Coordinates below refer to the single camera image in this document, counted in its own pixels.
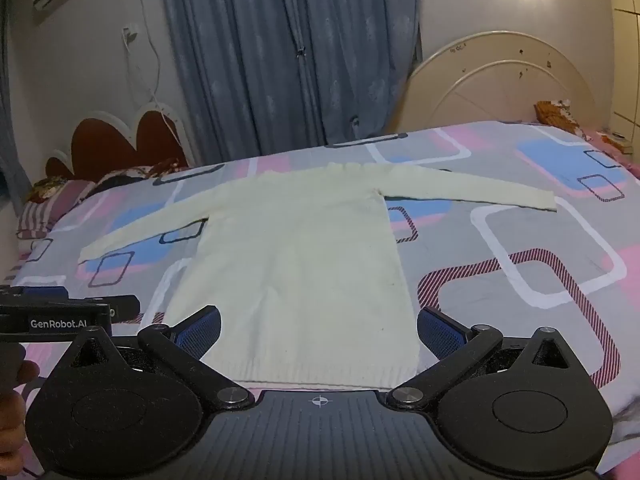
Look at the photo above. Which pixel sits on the cream arched headboard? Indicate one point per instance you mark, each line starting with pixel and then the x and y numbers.
pixel 480 85

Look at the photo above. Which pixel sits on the cream knitted sweater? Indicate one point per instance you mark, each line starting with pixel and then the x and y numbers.
pixel 300 260

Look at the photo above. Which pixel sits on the dark floral blanket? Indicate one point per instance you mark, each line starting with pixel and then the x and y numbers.
pixel 135 172

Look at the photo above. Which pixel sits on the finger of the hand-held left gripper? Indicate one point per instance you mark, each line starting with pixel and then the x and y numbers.
pixel 120 306
pixel 35 292

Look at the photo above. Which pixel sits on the blue curtain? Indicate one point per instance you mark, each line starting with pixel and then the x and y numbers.
pixel 10 110
pixel 260 60

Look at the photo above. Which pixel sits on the striped pillow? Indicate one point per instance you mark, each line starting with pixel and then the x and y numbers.
pixel 55 207

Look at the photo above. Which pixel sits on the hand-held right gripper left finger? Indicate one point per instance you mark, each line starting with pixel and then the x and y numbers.
pixel 200 332

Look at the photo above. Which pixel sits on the cream wardrobe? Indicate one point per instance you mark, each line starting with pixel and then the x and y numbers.
pixel 625 50

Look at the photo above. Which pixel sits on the person's left hand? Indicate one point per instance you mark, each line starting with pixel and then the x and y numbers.
pixel 10 425

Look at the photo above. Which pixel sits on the patterned grey pink bedsheet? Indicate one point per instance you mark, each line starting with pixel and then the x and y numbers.
pixel 500 200

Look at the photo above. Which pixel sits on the white wall plug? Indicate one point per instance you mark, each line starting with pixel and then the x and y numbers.
pixel 130 35

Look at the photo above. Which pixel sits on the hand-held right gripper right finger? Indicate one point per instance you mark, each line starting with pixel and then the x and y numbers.
pixel 437 332

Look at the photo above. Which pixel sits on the red scalloped headboard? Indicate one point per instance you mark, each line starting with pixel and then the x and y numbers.
pixel 105 145

